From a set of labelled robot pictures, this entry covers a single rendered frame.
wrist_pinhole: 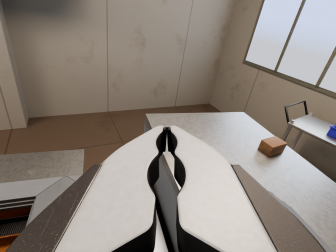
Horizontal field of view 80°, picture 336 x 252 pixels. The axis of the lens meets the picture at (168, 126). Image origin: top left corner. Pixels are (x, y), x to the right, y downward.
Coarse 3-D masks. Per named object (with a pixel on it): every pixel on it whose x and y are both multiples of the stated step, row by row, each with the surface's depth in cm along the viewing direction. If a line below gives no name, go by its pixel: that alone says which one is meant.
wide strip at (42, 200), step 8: (64, 176) 85; (56, 184) 81; (64, 184) 81; (40, 192) 77; (48, 192) 77; (56, 192) 78; (40, 200) 74; (48, 200) 74; (32, 208) 71; (40, 208) 71; (32, 216) 68
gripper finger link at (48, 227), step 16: (80, 176) 8; (64, 192) 7; (80, 192) 7; (48, 208) 7; (64, 208) 7; (32, 224) 6; (48, 224) 6; (64, 224) 6; (16, 240) 6; (32, 240) 6; (48, 240) 6
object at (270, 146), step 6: (270, 138) 87; (276, 138) 88; (264, 144) 84; (270, 144) 83; (276, 144) 83; (282, 144) 84; (264, 150) 85; (270, 150) 82; (276, 150) 84; (282, 150) 87
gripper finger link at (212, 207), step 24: (168, 144) 12; (192, 144) 10; (192, 168) 9; (216, 168) 9; (192, 192) 7; (216, 192) 7; (240, 192) 7; (192, 216) 7; (216, 216) 7; (240, 216) 7; (192, 240) 6; (216, 240) 6; (240, 240) 6; (264, 240) 6
